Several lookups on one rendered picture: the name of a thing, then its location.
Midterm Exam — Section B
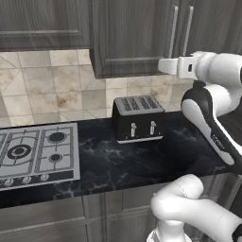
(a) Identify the silver gas hob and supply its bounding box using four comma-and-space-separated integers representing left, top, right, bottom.
0, 122, 81, 192

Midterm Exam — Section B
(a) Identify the grey wood drawer front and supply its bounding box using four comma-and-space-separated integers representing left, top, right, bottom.
0, 196, 86, 234
199, 172, 242, 218
103, 184, 178, 220

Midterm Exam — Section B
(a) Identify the silver cabinet door handle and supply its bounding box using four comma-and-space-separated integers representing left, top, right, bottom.
167, 5, 180, 60
181, 5, 195, 58

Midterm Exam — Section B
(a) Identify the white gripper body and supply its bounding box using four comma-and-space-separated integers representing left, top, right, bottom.
157, 56, 181, 77

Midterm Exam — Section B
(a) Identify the black four-slot toaster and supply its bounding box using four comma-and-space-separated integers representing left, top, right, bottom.
112, 95, 166, 146

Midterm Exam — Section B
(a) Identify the dark wood wall cabinet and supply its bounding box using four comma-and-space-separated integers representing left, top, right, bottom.
0, 0, 93, 53

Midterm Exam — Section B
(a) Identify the grey wood base cabinet door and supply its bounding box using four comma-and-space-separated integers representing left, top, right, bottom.
105, 206, 159, 242
0, 220, 89, 242

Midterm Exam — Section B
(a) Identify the dark wood cabinet door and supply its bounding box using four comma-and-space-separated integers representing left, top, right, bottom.
89, 0, 182, 80
174, 0, 242, 60

